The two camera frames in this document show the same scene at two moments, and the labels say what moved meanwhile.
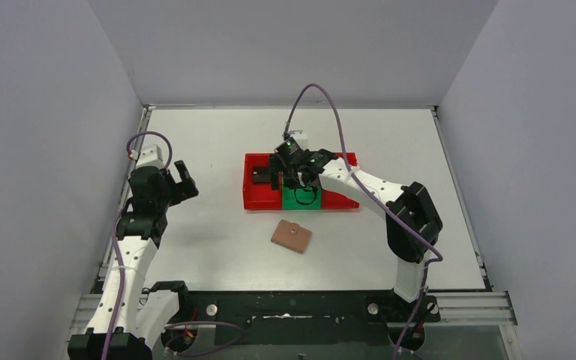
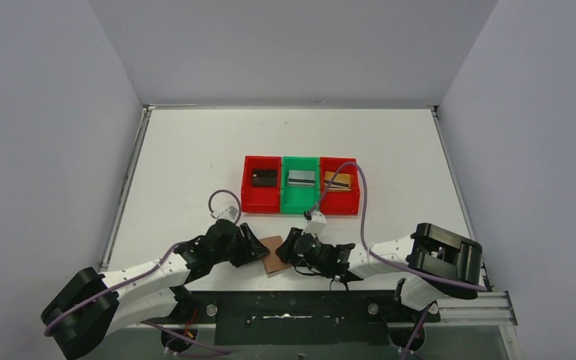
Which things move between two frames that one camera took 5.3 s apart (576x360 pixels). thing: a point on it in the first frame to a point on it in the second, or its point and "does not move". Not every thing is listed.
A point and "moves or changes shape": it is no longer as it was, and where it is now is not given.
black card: (262, 175) does not move
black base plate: (313, 317) does not move
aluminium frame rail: (448, 310) does not move
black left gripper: (169, 184) to (247, 243)
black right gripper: (288, 167) to (288, 247)
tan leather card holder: (291, 235) moves or changes shape
